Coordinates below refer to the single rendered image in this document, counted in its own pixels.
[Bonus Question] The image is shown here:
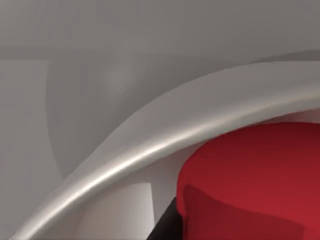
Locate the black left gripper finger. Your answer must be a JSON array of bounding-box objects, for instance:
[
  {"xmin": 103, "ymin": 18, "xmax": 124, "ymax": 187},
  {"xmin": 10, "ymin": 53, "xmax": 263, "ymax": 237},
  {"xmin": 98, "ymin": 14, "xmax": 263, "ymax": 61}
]
[{"xmin": 146, "ymin": 196, "xmax": 187, "ymax": 240}]

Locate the red round object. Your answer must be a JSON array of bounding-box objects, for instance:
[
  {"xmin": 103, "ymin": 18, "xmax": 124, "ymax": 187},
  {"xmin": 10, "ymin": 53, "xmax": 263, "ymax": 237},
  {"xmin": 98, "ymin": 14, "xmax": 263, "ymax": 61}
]
[{"xmin": 176, "ymin": 121, "xmax": 320, "ymax": 240}]

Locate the white plate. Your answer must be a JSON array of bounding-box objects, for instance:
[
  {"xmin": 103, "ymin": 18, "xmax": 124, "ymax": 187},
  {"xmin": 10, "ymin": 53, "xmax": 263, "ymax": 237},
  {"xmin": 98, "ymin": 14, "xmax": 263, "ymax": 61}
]
[{"xmin": 8, "ymin": 60, "xmax": 320, "ymax": 240}]

